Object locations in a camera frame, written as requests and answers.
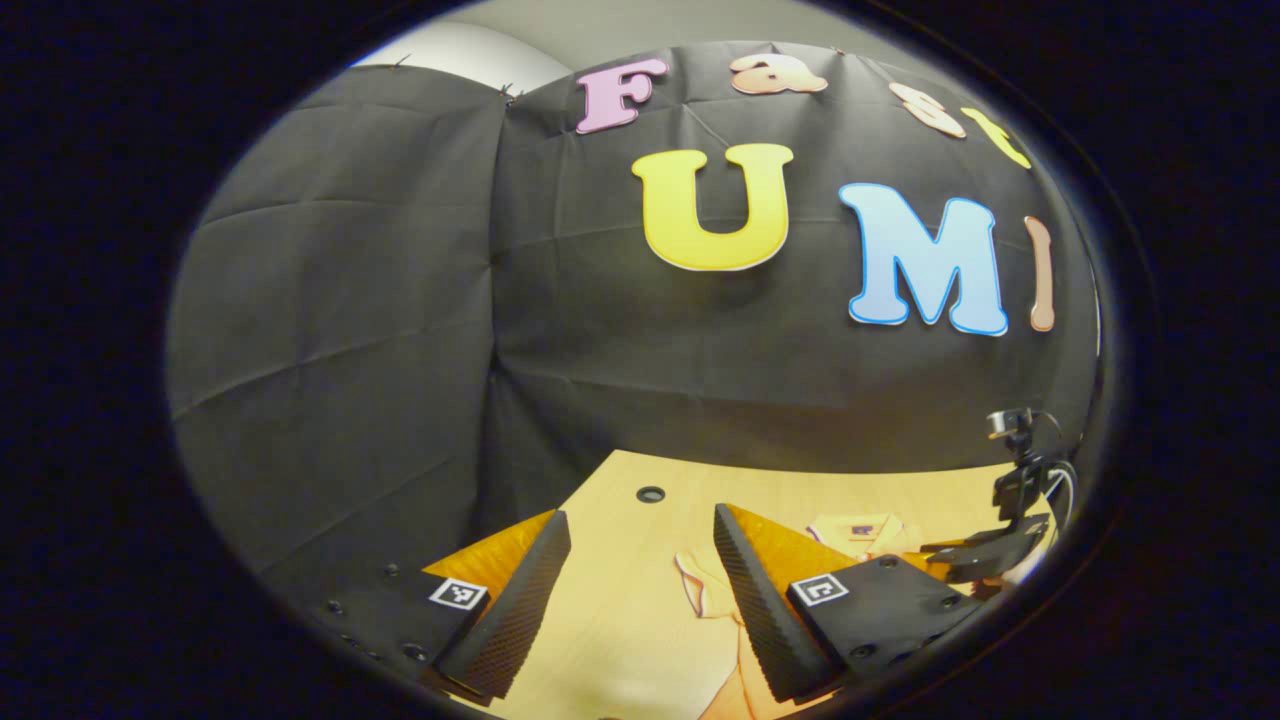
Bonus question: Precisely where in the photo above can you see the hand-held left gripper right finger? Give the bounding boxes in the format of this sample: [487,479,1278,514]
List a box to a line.
[712,504,991,706]

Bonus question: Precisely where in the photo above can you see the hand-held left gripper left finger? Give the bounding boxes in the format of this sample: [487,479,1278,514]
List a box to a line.
[300,510,573,709]

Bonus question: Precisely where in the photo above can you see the orange T-shirt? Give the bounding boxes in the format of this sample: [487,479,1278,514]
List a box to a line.
[673,512,936,720]

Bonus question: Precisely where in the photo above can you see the black backdrop cloth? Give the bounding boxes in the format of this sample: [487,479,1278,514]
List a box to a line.
[165,40,1106,601]

